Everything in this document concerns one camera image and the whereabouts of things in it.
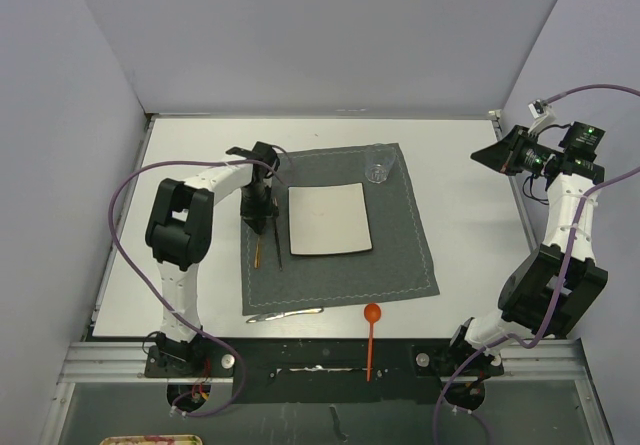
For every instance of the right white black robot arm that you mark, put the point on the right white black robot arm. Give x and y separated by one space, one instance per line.
553 288

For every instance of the dark handled silver fork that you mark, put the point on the dark handled silver fork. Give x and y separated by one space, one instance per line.
275 215

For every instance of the silver table knife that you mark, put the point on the silver table knife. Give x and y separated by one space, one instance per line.
285 314

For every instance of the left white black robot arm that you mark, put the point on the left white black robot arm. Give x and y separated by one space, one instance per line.
180 228

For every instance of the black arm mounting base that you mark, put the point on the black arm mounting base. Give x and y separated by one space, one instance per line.
337 371

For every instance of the gold fork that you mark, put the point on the gold fork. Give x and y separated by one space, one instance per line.
258 252

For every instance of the floral tray edge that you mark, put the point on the floral tray edge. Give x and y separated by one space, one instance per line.
170 439

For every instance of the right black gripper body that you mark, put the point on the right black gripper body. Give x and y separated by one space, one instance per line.
534 155

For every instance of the white square plate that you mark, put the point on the white square plate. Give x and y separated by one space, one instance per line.
328 220

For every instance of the orange plastic spoon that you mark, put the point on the orange plastic spoon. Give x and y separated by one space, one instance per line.
372 314

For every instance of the clear plastic cup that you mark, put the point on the clear plastic cup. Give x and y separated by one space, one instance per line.
379 161

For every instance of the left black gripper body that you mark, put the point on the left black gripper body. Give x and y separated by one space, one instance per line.
255 203

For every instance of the dark grey cloth placemat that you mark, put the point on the dark grey cloth placemat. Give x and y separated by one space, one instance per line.
398 267

